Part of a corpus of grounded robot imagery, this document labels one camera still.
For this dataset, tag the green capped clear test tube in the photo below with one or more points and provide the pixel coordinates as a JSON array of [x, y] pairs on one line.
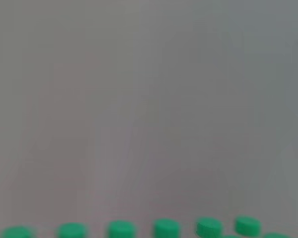
[[275, 236], [209, 226], [167, 228], [72, 231], [247, 225], [121, 229], [16, 233]]

